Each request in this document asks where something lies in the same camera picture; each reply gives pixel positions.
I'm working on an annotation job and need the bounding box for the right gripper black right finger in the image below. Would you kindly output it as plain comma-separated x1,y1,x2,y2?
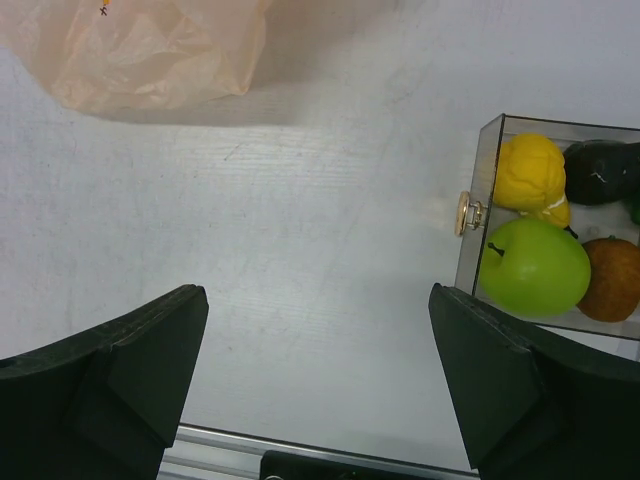
429,284,639,479

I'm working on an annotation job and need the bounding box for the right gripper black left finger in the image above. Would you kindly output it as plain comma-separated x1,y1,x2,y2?
1,285,209,479

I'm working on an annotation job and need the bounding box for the brown fake fruit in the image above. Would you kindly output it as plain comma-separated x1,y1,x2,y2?
578,237,639,323

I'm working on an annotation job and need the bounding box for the green fake apple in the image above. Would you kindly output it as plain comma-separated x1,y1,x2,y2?
478,217,591,318

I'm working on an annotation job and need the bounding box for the yellow fake lemon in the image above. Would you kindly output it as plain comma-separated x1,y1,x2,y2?
493,133,571,229

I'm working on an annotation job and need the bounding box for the dark fake avocado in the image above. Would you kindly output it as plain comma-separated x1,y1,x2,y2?
563,140,639,206

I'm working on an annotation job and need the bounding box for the translucent orange plastic bag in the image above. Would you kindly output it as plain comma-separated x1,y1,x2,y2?
1,0,271,114

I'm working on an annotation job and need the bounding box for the small green fake fruit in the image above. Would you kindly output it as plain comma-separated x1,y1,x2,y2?
626,191,640,225

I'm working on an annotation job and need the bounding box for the clear acrylic box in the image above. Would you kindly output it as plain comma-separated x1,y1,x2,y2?
455,114,639,339

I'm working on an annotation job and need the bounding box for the gold box knob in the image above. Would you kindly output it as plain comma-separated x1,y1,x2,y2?
454,191,487,237

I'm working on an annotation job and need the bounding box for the aluminium front rail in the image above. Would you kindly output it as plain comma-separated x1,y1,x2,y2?
158,424,478,479

